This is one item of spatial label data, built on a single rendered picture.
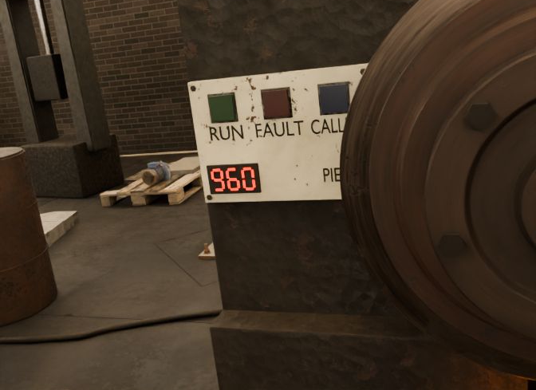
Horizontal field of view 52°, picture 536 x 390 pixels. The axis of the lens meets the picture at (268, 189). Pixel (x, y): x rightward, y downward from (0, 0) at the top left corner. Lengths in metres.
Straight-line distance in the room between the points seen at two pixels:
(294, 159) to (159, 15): 6.86
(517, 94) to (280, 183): 0.38
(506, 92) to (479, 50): 0.06
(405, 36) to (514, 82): 0.13
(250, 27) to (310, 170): 0.21
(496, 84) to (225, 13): 0.42
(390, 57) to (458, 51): 0.07
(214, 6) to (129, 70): 7.05
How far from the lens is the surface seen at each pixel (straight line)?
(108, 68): 8.02
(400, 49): 0.60
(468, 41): 0.58
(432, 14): 0.60
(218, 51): 0.81
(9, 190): 3.20
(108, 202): 5.36
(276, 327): 0.85
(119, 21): 7.88
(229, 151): 0.81
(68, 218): 4.91
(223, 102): 0.79
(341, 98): 0.74
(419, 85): 0.58
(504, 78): 0.52
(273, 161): 0.79
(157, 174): 5.21
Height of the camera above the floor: 1.28
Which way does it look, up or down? 14 degrees down
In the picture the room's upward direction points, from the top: 7 degrees counter-clockwise
